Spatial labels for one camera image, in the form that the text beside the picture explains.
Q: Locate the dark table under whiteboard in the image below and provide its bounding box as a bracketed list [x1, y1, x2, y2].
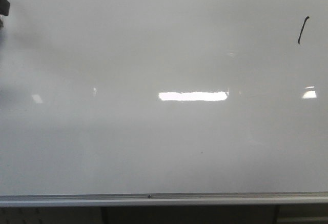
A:
[1, 204, 327, 223]

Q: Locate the black object at left edge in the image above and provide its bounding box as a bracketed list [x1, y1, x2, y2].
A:
[0, 0, 10, 16]

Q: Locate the white whiteboard with aluminium frame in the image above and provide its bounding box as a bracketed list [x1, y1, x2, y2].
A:
[1, 0, 327, 207]

